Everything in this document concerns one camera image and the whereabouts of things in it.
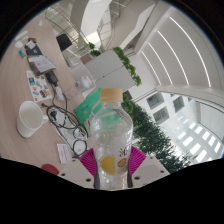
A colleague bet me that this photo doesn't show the grey tablet with papers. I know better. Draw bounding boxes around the grey tablet with papers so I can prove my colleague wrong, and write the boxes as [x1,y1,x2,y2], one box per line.
[28,54,58,74]

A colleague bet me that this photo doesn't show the leafy green planter row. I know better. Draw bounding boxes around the leafy green planter row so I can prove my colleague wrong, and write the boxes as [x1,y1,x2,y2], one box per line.
[112,46,143,87]

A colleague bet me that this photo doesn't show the small green potted plants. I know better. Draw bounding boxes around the small green potted plants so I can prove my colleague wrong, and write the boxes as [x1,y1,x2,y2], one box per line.
[88,42,102,58]

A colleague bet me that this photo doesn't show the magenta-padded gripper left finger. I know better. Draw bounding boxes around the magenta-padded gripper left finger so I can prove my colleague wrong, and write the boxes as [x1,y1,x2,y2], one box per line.
[58,148,101,190]

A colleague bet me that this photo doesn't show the glass railing with wooden handrail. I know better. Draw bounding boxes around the glass railing with wooden handrail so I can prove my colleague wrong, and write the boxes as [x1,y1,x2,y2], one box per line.
[44,4,91,66]

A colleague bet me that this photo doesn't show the black office chair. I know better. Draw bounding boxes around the black office chair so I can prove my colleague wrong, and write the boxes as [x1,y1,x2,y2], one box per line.
[55,33,73,53]

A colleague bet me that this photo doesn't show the white ceramic mug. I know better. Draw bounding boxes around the white ceramic mug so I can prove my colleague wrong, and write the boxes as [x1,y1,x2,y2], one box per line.
[16,100,50,139]

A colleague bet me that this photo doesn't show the clear plastic drink bottle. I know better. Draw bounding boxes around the clear plastic drink bottle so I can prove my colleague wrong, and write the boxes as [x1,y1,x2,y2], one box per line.
[90,87,134,191]

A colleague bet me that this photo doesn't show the white paper card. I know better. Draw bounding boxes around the white paper card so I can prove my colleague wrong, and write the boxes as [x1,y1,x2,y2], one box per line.
[56,143,73,165]

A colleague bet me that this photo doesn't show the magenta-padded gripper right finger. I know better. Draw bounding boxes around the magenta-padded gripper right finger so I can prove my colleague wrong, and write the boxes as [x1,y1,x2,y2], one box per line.
[126,145,171,190]

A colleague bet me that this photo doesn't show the white computer mouse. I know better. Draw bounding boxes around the white computer mouse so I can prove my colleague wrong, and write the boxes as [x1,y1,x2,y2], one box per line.
[13,39,24,49]

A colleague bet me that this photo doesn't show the colourful sticker sheet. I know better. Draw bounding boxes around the colourful sticker sheet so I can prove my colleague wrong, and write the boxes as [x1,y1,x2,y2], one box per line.
[25,69,54,103]

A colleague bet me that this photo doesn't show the black flat case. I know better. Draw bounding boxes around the black flat case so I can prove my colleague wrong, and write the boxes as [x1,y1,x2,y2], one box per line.
[44,70,60,86]

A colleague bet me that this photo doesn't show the tall green plant hedge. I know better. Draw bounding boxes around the tall green plant hedge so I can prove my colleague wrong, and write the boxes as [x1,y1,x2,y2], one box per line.
[121,91,193,174]

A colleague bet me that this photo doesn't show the clear shaker tumbler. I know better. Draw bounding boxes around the clear shaker tumbler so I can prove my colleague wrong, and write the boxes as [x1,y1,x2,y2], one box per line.
[62,75,98,101]

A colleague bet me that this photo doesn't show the tall white cabinet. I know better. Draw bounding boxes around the tall white cabinet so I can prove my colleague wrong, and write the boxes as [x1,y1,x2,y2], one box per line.
[83,49,138,93]

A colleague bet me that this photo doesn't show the black cable bundle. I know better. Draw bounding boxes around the black cable bundle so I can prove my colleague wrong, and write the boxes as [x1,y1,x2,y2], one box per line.
[41,99,89,158]

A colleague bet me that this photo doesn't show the white power strip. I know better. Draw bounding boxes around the white power strip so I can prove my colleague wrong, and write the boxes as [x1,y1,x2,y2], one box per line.
[13,29,30,42]

